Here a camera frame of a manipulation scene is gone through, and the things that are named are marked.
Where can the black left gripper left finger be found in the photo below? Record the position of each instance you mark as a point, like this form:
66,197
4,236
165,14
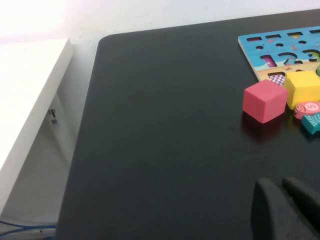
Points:
272,215

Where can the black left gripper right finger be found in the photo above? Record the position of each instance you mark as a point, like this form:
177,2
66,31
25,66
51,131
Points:
307,200

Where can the blue wooden puzzle board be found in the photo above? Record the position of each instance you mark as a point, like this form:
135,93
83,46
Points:
272,50

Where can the teal wooden fish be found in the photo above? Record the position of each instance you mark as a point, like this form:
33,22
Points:
312,123

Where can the pink wooden fish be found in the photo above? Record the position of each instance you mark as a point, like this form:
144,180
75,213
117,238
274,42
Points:
306,108

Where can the deep pink foam cube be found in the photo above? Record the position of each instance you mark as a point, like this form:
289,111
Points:
262,102

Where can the yellow foam cube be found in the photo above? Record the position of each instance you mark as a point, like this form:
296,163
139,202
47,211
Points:
303,87

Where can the green wooden circle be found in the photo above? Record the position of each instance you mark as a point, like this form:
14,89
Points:
318,69

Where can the cabinet label sticker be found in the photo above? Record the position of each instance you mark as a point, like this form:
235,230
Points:
55,119

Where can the white cabinet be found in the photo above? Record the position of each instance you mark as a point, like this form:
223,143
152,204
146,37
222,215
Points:
27,100

